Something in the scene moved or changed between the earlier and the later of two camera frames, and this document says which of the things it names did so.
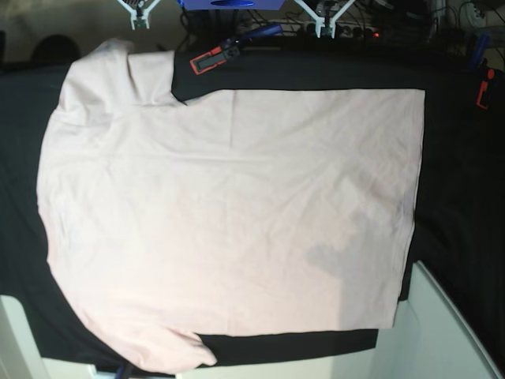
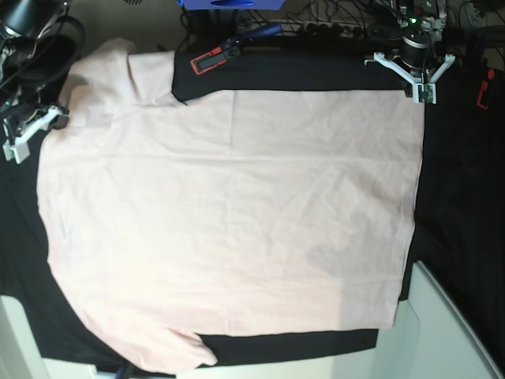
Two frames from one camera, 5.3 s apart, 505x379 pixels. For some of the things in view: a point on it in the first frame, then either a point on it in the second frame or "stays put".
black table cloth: (455, 212) stays put
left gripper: (133, 13) → (22, 110)
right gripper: (319, 20) → (415, 51)
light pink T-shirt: (247, 212) stays put
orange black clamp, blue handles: (231, 47) stays put
